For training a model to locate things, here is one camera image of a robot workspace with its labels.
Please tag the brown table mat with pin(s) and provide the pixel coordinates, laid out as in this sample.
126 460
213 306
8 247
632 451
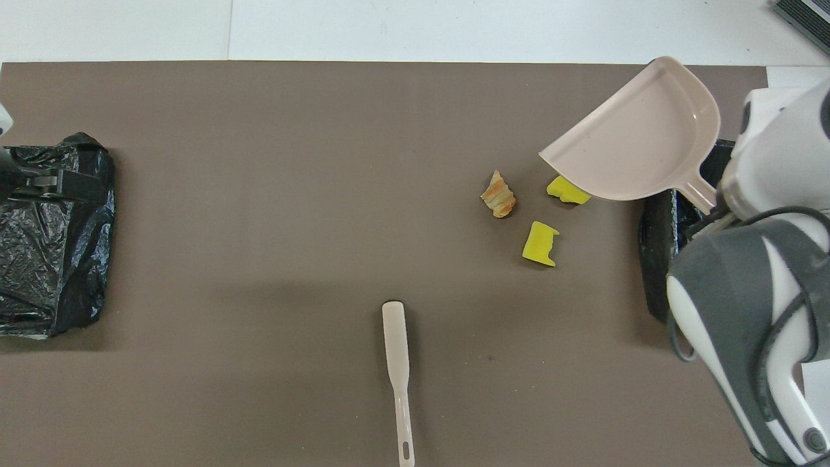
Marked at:
259 259

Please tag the small striped croissant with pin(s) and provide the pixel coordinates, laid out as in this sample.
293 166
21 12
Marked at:
499 198

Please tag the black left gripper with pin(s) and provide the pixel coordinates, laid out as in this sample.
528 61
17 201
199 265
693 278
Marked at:
74 187

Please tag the beige plastic dustpan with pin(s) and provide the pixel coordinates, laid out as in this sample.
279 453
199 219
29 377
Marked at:
642 130

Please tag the beige hand brush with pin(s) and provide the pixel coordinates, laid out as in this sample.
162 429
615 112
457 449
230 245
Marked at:
395 337

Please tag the black bag lined bin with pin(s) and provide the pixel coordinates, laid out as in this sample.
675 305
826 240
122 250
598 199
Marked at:
39 279
658 259

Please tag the notched yellow sponge piece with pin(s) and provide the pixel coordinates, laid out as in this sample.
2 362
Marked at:
539 245

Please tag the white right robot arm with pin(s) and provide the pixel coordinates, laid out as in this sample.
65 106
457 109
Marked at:
778 162

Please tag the dark ribbed box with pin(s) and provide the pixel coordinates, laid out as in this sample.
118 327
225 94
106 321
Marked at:
807 16

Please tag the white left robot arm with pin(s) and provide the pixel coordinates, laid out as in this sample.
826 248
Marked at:
5 120

